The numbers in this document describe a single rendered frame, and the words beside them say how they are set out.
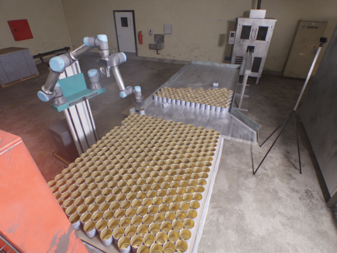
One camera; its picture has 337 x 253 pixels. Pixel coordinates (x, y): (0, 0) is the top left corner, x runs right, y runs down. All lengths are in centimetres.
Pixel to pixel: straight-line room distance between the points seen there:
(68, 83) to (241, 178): 280
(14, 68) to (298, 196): 886
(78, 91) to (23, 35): 815
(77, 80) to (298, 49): 719
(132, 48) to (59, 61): 803
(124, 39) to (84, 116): 747
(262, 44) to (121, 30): 633
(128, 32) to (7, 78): 520
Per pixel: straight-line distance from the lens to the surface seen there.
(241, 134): 219
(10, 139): 49
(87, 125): 288
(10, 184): 51
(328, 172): 355
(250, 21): 673
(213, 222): 265
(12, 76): 860
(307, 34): 803
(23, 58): 878
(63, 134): 285
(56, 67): 190
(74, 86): 252
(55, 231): 68
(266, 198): 309
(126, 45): 994
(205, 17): 835
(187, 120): 228
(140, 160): 163
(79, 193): 150
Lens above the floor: 229
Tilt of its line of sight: 34 degrees down
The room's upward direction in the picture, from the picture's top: straight up
